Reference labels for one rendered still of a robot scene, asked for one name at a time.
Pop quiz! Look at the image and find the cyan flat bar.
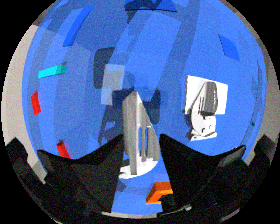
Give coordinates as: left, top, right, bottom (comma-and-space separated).
37, 64, 66, 78

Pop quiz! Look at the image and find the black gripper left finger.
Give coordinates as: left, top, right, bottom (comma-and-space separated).
36, 134, 125, 213

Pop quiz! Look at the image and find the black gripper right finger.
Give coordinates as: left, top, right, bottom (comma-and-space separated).
159, 134, 246, 211

